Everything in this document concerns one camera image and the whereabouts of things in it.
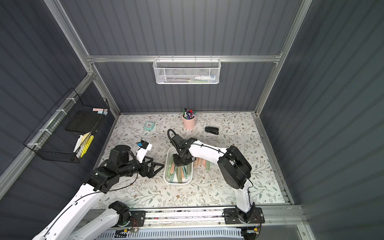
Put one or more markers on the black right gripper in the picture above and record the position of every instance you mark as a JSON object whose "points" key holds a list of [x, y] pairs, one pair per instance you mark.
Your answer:
{"points": [[183, 154]]}

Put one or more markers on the small teal box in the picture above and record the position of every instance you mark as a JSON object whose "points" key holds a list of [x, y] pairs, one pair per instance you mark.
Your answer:
{"points": [[149, 126]]}

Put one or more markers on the white tube in basket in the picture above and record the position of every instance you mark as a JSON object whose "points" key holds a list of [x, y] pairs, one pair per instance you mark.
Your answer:
{"points": [[206, 79]]}

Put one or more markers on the white wire wall basket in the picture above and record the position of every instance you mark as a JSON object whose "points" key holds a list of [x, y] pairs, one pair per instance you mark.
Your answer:
{"points": [[184, 73]]}

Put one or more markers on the olive green fruit knife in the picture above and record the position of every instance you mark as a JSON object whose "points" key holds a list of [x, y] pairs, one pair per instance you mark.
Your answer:
{"points": [[179, 174]]}

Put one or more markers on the black stapler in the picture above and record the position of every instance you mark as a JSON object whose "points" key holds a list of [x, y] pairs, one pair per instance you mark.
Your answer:
{"points": [[212, 130]]}

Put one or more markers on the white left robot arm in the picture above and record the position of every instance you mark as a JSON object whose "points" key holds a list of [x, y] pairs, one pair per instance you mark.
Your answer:
{"points": [[121, 163]]}

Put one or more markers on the yellow notepad in basket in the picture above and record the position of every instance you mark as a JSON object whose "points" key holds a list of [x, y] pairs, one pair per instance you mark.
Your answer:
{"points": [[82, 144]]}

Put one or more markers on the pink fruit knife in box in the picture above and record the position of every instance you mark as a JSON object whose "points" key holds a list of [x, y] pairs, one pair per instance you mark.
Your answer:
{"points": [[172, 169]]}

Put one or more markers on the white oval storage box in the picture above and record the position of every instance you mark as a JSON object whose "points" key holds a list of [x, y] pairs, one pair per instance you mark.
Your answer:
{"points": [[172, 179]]}

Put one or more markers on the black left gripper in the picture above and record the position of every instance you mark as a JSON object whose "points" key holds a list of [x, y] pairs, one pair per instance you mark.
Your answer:
{"points": [[143, 167]]}

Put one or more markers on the black notebook in basket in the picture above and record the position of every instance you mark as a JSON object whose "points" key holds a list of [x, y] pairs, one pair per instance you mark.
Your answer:
{"points": [[84, 122]]}

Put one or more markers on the pink pen cup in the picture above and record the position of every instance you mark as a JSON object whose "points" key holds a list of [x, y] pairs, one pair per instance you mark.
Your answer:
{"points": [[190, 123]]}

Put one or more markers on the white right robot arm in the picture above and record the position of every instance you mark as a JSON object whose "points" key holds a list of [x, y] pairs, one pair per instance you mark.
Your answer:
{"points": [[235, 168]]}

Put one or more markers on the black wire side basket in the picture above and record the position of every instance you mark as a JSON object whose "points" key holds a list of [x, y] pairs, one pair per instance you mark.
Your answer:
{"points": [[68, 134]]}

